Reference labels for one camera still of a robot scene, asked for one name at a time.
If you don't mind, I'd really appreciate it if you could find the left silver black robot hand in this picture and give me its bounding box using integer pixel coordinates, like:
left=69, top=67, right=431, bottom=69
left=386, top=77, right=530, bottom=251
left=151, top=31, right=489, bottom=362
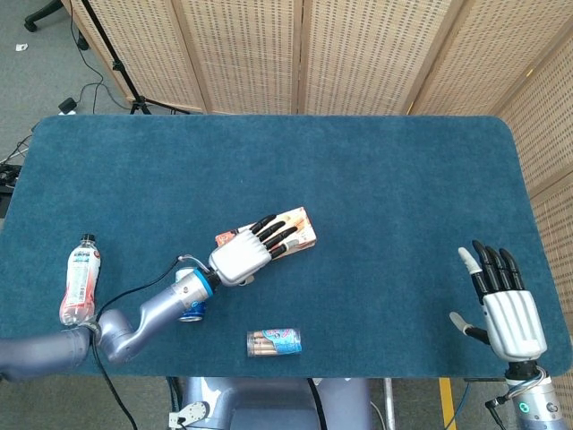
left=208, top=214, right=306, bottom=288

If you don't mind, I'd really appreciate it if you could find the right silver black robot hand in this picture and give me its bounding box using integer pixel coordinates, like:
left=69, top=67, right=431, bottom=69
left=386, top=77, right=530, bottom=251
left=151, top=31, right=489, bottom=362
left=449, top=240, right=549, bottom=362

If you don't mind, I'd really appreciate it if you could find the orange snack box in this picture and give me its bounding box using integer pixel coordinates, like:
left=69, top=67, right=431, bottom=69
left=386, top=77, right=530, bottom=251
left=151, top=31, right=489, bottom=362
left=215, top=206, right=319, bottom=260

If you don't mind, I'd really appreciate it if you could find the blue white drink can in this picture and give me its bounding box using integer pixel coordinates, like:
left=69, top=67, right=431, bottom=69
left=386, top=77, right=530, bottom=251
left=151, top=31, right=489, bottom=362
left=174, top=267, right=209, bottom=323

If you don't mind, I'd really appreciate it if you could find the clear biscuit stick tube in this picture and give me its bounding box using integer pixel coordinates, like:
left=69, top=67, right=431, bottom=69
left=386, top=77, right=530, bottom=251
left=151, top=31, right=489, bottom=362
left=245, top=327, right=303, bottom=358

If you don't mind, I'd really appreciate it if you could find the yellow floor tape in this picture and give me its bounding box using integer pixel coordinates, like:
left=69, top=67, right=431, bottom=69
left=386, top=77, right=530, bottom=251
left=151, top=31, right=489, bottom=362
left=438, top=378, right=457, bottom=430

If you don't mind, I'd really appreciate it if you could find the blue carpet table mat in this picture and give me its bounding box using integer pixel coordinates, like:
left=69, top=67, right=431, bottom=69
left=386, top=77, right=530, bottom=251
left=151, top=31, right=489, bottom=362
left=0, top=115, right=573, bottom=380

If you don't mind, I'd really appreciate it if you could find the grey robot torso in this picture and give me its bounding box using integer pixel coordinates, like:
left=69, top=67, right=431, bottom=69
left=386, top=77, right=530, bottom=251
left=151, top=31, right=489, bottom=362
left=176, top=376, right=372, bottom=430

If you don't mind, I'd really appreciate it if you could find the metal table leg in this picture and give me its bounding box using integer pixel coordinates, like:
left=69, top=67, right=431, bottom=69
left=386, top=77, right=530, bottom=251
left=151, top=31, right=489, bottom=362
left=383, top=378, right=398, bottom=430

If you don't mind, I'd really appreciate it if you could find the clear pink drink bottle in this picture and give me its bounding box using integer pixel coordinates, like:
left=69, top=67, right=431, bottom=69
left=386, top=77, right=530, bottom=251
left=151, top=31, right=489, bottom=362
left=58, top=233, right=102, bottom=327

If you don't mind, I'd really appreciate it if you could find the wicker folding screen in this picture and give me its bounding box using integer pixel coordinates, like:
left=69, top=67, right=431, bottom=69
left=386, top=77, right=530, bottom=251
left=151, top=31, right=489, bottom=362
left=62, top=0, right=573, bottom=430

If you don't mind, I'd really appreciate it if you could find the black tripod stand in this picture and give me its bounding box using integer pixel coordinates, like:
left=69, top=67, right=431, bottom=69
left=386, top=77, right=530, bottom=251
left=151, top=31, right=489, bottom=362
left=81, top=0, right=192, bottom=116

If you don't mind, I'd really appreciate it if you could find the black floor device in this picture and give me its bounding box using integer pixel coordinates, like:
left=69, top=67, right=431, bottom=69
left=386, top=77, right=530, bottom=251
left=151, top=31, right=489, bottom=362
left=0, top=164, right=22, bottom=194

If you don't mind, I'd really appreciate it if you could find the black office chair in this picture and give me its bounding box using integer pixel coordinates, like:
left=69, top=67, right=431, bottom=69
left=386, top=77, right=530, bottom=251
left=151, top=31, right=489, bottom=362
left=23, top=0, right=90, bottom=50

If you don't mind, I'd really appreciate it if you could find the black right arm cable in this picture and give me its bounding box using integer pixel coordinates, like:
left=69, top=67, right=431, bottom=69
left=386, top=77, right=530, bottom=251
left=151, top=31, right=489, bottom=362
left=485, top=366, right=552, bottom=430

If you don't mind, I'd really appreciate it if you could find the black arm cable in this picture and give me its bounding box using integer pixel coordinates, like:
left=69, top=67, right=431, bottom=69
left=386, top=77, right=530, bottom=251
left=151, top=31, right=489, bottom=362
left=485, top=366, right=552, bottom=430
left=90, top=254, right=211, bottom=430

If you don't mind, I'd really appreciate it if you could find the blue cable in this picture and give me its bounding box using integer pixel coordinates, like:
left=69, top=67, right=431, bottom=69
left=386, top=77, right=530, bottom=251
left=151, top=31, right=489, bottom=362
left=446, top=380, right=472, bottom=429

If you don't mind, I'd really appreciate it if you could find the white torso bracket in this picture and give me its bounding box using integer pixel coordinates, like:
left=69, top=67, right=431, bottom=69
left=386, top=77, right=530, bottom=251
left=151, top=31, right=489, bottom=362
left=167, top=400, right=210, bottom=429

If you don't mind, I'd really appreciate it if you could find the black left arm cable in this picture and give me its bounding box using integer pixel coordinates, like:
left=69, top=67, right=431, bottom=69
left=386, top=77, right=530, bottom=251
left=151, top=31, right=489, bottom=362
left=90, top=254, right=211, bottom=430

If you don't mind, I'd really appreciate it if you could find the thin black floor cable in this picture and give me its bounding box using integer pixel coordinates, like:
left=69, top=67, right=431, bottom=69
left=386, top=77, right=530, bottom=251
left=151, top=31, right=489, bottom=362
left=69, top=0, right=135, bottom=113

